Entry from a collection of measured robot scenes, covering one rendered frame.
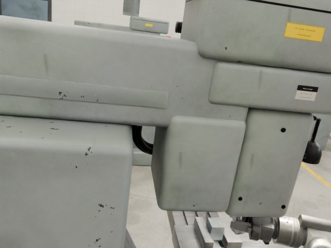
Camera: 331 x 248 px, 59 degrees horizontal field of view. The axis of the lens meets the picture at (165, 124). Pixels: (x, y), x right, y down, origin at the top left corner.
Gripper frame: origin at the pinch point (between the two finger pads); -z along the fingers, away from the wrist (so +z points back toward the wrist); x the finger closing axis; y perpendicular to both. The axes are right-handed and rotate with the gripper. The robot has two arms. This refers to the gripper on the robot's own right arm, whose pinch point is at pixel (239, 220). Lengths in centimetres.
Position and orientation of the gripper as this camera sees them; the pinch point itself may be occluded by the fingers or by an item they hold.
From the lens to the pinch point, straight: 99.7
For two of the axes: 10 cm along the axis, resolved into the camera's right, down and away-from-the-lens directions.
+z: 9.7, 1.7, -1.5
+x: -2.0, 2.8, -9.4
